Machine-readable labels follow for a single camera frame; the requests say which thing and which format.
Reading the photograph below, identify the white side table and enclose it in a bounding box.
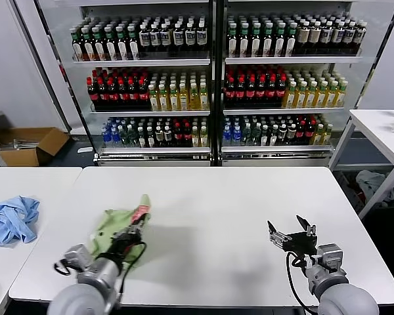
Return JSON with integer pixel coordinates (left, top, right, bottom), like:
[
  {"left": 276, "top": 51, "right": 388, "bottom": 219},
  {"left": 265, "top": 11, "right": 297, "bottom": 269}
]
[{"left": 328, "top": 109, "right": 394, "bottom": 220}]

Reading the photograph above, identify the pale clothes pile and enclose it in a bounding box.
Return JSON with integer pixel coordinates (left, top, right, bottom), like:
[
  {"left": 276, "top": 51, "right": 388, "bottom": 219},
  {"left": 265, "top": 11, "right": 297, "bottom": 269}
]
[{"left": 354, "top": 169, "right": 394, "bottom": 208}]

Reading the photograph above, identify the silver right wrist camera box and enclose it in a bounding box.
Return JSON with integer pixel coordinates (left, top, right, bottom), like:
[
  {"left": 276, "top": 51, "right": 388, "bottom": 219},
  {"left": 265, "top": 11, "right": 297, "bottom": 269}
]
[{"left": 317, "top": 243, "right": 345, "bottom": 274}]

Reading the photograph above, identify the metal rods bundle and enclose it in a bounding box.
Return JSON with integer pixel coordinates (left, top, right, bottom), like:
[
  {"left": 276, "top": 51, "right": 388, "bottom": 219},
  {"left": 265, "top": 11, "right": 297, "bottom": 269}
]
[{"left": 11, "top": 139, "right": 42, "bottom": 151}]

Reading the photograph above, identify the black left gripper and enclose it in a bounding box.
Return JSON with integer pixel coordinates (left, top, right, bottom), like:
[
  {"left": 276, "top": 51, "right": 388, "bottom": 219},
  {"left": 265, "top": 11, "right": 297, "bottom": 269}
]
[{"left": 106, "top": 213, "right": 152, "bottom": 260}]

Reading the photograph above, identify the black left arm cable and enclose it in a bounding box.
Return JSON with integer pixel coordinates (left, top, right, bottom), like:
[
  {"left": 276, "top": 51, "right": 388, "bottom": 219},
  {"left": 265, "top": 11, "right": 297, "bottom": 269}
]
[{"left": 54, "top": 241, "right": 148, "bottom": 298}]

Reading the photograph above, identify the crumpled light blue shirt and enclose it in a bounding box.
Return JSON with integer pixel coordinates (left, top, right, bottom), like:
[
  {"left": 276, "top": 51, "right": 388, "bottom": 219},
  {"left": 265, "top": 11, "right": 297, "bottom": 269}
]
[{"left": 0, "top": 195, "right": 41, "bottom": 247}]

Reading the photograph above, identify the small dark bottle beige label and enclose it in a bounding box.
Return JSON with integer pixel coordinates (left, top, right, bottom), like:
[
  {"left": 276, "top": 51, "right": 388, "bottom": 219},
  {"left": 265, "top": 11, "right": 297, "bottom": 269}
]
[
  {"left": 163, "top": 123, "right": 173, "bottom": 148},
  {"left": 154, "top": 123, "right": 165, "bottom": 148},
  {"left": 277, "top": 123, "right": 288, "bottom": 146},
  {"left": 286, "top": 123, "right": 297, "bottom": 146}
]

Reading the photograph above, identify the white cooler shelf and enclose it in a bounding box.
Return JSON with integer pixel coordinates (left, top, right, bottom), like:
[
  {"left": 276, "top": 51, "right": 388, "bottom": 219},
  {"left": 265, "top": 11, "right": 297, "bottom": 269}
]
[
  {"left": 223, "top": 56, "right": 363, "bottom": 66},
  {"left": 222, "top": 107, "right": 346, "bottom": 116},
  {"left": 221, "top": 144, "right": 335, "bottom": 154},
  {"left": 98, "top": 146, "right": 211, "bottom": 156},
  {"left": 72, "top": 58, "right": 211, "bottom": 68},
  {"left": 89, "top": 110, "right": 211, "bottom": 118}
]

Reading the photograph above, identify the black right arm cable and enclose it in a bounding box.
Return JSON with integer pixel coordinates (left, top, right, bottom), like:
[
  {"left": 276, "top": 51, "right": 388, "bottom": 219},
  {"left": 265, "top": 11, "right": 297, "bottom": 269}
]
[{"left": 285, "top": 251, "right": 320, "bottom": 312}]

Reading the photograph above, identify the white cap beige label bottle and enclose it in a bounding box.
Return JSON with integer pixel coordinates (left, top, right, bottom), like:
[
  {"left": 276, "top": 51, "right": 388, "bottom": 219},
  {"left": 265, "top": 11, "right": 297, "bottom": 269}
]
[
  {"left": 297, "top": 20, "right": 310, "bottom": 55},
  {"left": 308, "top": 20, "right": 321, "bottom": 55}
]

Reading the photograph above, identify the small red cap cola bottle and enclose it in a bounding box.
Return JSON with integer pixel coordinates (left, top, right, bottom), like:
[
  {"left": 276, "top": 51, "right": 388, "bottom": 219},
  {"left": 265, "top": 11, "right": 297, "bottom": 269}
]
[
  {"left": 182, "top": 123, "right": 192, "bottom": 148},
  {"left": 305, "top": 121, "right": 315, "bottom": 146},
  {"left": 173, "top": 123, "right": 183, "bottom": 148},
  {"left": 295, "top": 121, "right": 306, "bottom": 146}
]

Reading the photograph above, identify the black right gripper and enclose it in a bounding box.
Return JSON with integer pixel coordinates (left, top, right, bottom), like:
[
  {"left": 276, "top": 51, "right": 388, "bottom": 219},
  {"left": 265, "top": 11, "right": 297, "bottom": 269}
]
[{"left": 267, "top": 215, "right": 318, "bottom": 257}]

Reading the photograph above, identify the beverage cooler cabinet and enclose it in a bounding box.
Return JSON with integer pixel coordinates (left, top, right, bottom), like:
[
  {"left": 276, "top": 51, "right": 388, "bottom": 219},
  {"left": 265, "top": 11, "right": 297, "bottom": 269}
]
[
  {"left": 35, "top": 0, "right": 219, "bottom": 167},
  {"left": 216, "top": 0, "right": 394, "bottom": 169}
]

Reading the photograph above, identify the white cap blue label bottle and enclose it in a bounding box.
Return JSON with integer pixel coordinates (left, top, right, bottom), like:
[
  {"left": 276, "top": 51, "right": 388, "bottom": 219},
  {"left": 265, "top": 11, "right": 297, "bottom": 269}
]
[
  {"left": 172, "top": 23, "right": 185, "bottom": 51},
  {"left": 331, "top": 21, "right": 344, "bottom": 53},
  {"left": 320, "top": 21, "right": 333, "bottom": 54},
  {"left": 343, "top": 21, "right": 356, "bottom": 53},
  {"left": 354, "top": 21, "right": 366, "bottom": 52},
  {"left": 160, "top": 24, "right": 173, "bottom": 52},
  {"left": 139, "top": 25, "right": 151, "bottom": 52},
  {"left": 150, "top": 24, "right": 162, "bottom": 52},
  {"left": 185, "top": 22, "right": 197, "bottom": 51},
  {"left": 196, "top": 22, "right": 208, "bottom": 51}
]

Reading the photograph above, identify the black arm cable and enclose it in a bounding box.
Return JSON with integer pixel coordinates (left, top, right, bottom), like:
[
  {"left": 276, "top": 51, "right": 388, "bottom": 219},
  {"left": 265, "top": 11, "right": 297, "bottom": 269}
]
[
  {"left": 285, "top": 251, "right": 320, "bottom": 312},
  {"left": 54, "top": 241, "right": 148, "bottom": 298}
]

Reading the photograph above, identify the large yellow tea bottle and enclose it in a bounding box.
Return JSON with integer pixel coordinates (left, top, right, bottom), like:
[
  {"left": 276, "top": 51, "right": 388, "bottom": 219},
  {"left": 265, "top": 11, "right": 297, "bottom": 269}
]
[
  {"left": 306, "top": 81, "right": 318, "bottom": 109},
  {"left": 158, "top": 85, "right": 170, "bottom": 112},
  {"left": 178, "top": 83, "right": 190, "bottom": 112},
  {"left": 283, "top": 81, "right": 297, "bottom": 110},
  {"left": 148, "top": 85, "right": 160, "bottom": 112},
  {"left": 327, "top": 81, "right": 338, "bottom": 108},
  {"left": 188, "top": 83, "right": 200, "bottom": 111},
  {"left": 168, "top": 84, "right": 180, "bottom": 112},
  {"left": 317, "top": 81, "right": 328, "bottom": 108},
  {"left": 198, "top": 82, "right": 210, "bottom": 111},
  {"left": 295, "top": 81, "right": 307, "bottom": 109},
  {"left": 336, "top": 81, "right": 347, "bottom": 108}
]

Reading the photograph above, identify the large red cap cola bottle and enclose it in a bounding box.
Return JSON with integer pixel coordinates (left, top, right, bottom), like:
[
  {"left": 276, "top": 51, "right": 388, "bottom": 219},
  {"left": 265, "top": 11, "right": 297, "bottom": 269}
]
[
  {"left": 255, "top": 77, "right": 267, "bottom": 108},
  {"left": 107, "top": 77, "right": 119, "bottom": 108},
  {"left": 97, "top": 77, "right": 108, "bottom": 108},
  {"left": 87, "top": 77, "right": 99, "bottom": 108},
  {"left": 244, "top": 77, "right": 256, "bottom": 108},
  {"left": 265, "top": 77, "right": 277, "bottom": 108},
  {"left": 234, "top": 77, "right": 246, "bottom": 108},
  {"left": 137, "top": 77, "right": 149, "bottom": 108},
  {"left": 127, "top": 77, "right": 139, "bottom": 108},
  {"left": 276, "top": 77, "right": 287, "bottom": 106},
  {"left": 117, "top": 77, "right": 129, "bottom": 108},
  {"left": 223, "top": 77, "right": 236, "bottom": 108}
]

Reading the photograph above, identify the light green polo shirt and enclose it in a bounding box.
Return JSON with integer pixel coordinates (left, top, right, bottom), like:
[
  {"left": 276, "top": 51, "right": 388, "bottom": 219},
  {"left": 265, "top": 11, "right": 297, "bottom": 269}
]
[{"left": 88, "top": 194, "right": 153, "bottom": 273}]

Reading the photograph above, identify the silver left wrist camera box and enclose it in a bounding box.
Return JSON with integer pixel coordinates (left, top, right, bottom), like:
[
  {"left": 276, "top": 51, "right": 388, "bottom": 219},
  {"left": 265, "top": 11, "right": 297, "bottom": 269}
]
[{"left": 64, "top": 243, "right": 95, "bottom": 274}]

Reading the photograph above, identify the brown cardboard box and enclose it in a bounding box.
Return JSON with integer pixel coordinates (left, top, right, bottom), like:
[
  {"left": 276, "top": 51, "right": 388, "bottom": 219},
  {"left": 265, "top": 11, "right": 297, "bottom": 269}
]
[{"left": 0, "top": 126, "right": 70, "bottom": 167}]

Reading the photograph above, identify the glass cooler door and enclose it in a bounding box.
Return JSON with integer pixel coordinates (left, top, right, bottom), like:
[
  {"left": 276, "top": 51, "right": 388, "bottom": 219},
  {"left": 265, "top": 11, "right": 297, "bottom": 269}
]
[
  {"left": 12, "top": 0, "right": 72, "bottom": 135},
  {"left": 347, "top": 0, "right": 394, "bottom": 111}
]

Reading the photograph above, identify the green cap dark tea bottle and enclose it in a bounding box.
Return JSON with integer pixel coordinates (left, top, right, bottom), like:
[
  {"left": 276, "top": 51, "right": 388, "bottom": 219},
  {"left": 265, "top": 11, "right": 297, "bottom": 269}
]
[
  {"left": 226, "top": 24, "right": 238, "bottom": 60},
  {"left": 274, "top": 23, "right": 286, "bottom": 58},
  {"left": 261, "top": 23, "right": 274, "bottom": 59},
  {"left": 116, "top": 26, "right": 128, "bottom": 61},
  {"left": 71, "top": 28, "right": 83, "bottom": 62},
  {"left": 238, "top": 24, "right": 250, "bottom": 59},
  {"left": 81, "top": 26, "right": 94, "bottom": 62},
  {"left": 93, "top": 26, "right": 105, "bottom": 62},
  {"left": 127, "top": 25, "right": 140, "bottom": 61},
  {"left": 104, "top": 26, "right": 117, "bottom": 62},
  {"left": 250, "top": 23, "right": 262, "bottom": 59},
  {"left": 285, "top": 23, "right": 297, "bottom": 58}
]

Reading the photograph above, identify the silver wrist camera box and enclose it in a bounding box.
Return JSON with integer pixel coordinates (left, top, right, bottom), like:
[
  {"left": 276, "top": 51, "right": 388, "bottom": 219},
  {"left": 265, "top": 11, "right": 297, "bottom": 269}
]
[
  {"left": 64, "top": 243, "right": 95, "bottom": 274},
  {"left": 317, "top": 243, "right": 345, "bottom": 274}
]

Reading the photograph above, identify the black mesh basket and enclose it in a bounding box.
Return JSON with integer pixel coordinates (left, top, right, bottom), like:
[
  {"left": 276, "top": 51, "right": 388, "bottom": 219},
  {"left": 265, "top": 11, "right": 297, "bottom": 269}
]
[{"left": 334, "top": 170, "right": 365, "bottom": 217}]

